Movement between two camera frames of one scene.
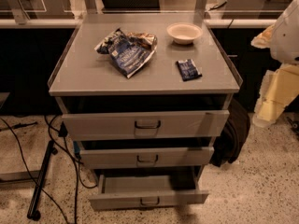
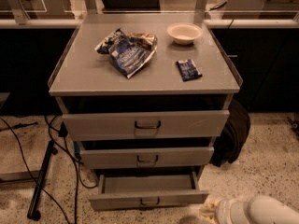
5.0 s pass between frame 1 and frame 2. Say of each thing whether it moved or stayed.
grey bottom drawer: stayed
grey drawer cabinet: stayed
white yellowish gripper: moved
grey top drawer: stayed
